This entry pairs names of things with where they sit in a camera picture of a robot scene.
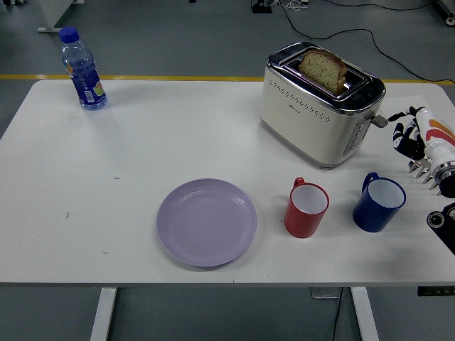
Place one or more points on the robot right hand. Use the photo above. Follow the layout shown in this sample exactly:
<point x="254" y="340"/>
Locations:
<point x="432" y="135"/>

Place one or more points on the cream and chrome toaster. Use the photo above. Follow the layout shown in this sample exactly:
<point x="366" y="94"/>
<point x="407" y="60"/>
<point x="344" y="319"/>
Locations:
<point x="309" y="120"/>

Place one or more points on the bread slice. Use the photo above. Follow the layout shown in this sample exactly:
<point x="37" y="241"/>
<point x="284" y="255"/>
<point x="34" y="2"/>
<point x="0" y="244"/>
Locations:
<point x="323" y="69"/>

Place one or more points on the purple plate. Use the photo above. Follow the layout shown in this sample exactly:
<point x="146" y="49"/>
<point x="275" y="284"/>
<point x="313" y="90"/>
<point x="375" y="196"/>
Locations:
<point x="207" y="222"/>

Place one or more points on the metal toast rack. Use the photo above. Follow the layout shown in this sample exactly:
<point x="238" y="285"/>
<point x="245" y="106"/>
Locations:
<point x="423" y="170"/>

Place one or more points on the white paper sheet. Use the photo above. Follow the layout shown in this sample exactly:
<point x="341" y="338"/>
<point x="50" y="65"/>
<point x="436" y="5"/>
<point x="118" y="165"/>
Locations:
<point x="405" y="104"/>

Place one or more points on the blue mug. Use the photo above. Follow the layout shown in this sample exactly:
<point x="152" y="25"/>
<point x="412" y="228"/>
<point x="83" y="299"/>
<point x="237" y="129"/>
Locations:
<point x="373" y="216"/>

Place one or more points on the red mug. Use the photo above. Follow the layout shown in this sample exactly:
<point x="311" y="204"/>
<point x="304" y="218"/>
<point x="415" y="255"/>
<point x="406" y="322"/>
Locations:
<point x="302" y="220"/>

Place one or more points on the table height controller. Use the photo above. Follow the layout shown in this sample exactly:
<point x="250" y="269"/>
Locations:
<point x="435" y="291"/>

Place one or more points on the white table leg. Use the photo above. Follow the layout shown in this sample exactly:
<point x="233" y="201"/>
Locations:
<point x="103" y="312"/>
<point x="365" y="312"/>

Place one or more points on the black power strip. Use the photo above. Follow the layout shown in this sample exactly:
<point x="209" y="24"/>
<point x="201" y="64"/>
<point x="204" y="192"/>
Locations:
<point x="261" y="8"/>

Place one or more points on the blue capped drink bottle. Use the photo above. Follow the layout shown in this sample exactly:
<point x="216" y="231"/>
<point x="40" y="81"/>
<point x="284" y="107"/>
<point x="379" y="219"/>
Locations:
<point x="87" y="81"/>

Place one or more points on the white furniture base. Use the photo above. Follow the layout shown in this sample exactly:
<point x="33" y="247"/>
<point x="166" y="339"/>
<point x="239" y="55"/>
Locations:
<point x="53" y="14"/>

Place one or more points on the white frame foot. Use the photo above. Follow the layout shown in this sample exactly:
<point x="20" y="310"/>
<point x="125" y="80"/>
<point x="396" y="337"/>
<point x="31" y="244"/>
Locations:
<point x="448" y="12"/>

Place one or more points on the clear bracket under table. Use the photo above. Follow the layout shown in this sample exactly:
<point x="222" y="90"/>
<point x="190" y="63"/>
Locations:
<point x="325" y="293"/>

